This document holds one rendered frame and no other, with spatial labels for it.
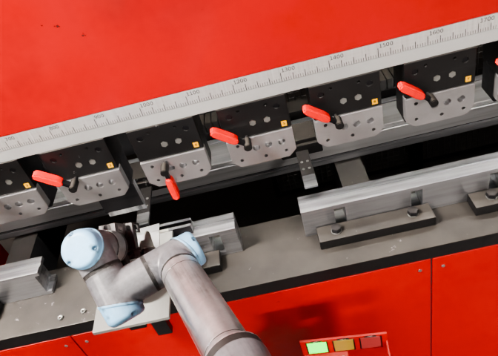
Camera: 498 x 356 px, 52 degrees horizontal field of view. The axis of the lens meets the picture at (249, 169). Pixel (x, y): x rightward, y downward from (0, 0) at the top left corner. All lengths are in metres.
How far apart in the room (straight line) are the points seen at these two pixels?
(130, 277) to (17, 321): 0.64
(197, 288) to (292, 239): 0.58
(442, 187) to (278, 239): 0.45
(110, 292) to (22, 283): 0.60
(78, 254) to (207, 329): 0.32
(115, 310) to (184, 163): 0.38
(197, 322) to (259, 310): 0.62
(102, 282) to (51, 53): 0.44
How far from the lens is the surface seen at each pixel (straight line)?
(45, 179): 1.18
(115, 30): 1.01
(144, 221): 1.40
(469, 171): 1.39
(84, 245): 0.98
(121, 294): 0.99
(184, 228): 1.35
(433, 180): 1.37
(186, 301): 0.85
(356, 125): 1.16
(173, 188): 1.16
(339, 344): 1.26
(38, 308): 1.56
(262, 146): 1.14
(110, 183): 1.22
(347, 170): 1.54
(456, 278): 1.48
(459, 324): 1.68
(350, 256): 1.33
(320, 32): 1.02
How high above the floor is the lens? 1.92
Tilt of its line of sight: 40 degrees down
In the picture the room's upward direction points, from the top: 17 degrees counter-clockwise
